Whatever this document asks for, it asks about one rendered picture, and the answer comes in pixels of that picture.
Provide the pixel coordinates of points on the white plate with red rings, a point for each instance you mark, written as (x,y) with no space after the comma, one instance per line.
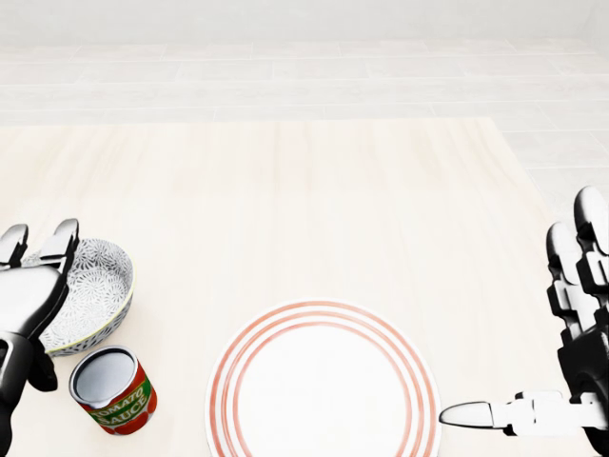
(323,390)

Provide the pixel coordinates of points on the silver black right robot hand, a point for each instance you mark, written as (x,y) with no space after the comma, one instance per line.
(587,362)

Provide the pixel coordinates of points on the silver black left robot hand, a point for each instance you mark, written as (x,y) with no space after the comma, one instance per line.
(28,295)

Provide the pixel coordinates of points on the tomato sauce tin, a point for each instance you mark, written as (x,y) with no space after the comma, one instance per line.
(121,404)

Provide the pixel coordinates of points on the grey floral patterned bowl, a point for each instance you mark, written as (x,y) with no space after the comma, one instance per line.
(97,295)

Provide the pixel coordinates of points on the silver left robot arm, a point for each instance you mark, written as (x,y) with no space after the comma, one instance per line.
(10,390)

